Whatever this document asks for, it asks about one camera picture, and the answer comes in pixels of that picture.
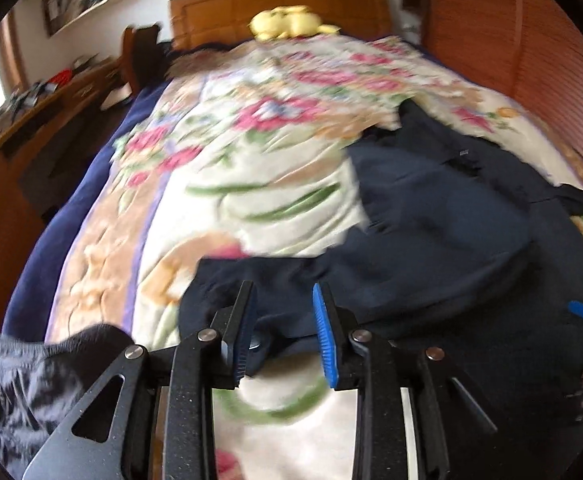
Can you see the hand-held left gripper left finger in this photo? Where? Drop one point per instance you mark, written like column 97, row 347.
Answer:
column 240, row 340

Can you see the dark grey garment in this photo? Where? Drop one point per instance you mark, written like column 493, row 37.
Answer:
column 26, row 390

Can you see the wooden desk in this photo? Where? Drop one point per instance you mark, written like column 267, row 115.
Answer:
column 26, row 125

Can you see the red item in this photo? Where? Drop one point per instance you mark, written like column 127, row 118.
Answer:
column 63, row 77

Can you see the yellow plush toy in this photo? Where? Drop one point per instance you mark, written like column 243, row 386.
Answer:
column 286, row 22

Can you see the white papers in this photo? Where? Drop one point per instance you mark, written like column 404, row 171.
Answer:
column 115, row 97

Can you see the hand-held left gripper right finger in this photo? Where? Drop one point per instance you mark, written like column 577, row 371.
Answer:
column 326, row 340

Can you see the wooden wardrobe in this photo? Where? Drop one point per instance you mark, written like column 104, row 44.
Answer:
column 501, row 25

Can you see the dark navy pants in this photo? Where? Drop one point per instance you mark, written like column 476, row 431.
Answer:
column 421, row 210

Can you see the floral blanket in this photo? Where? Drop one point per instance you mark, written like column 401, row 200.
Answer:
column 251, row 170

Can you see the blue bed sheet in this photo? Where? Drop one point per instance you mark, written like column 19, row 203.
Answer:
column 86, row 190

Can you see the wooden chair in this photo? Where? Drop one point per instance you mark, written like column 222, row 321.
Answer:
column 141, row 55

